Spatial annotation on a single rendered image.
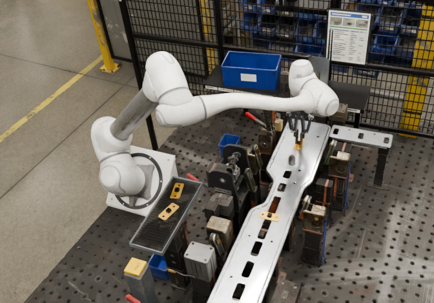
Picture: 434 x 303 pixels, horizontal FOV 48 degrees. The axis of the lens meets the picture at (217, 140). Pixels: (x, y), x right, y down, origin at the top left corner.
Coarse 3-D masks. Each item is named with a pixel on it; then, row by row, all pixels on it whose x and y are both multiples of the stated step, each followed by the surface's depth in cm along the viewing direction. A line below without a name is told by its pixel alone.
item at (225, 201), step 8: (216, 200) 205; (224, 200) 204; (232, 200) 206; (224, 208) 203; (232, 208) 208; (224, 216) 206; (232, 216) 211; (232, 224) 217; (232, 232) 218; (232, 240) 220
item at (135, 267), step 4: (132, 260) 175; (136, 260) 175; (140, 260) 175; (128, 264) 174; (132, 264) 174; (136, 264) 174; (140, 264) 174; (144, 264) 173; (128, 268) 173; (132, 268) 173; (136, 268) 172; (140, 268) 172; (128, 272) 172; (132, 272) 171; (136, 272) 171; (140, 272) 171; (136, 276) 171
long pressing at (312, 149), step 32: (288, 128) 248; (320, 128) 246; (288, 160) 230; (320, 160) 230; (288, 192) 215; (256, 224) 203; (288, 224) 202; (256, 256) 191; (224, 288) 182; (256, 288) 180
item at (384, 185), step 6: (378, 150) 237; (384, 150) 236; (378, 156) 240; (384, 156) 239; (378, 162) 243; (384, 162) 241; (378, 168) 245; (384, 168) 243; (378, 174) 247; (372, 180) 256; (378, 180) 250; (384, 180) 255; (372, 186) 253; (378, 186) 252; (384, 186) 252
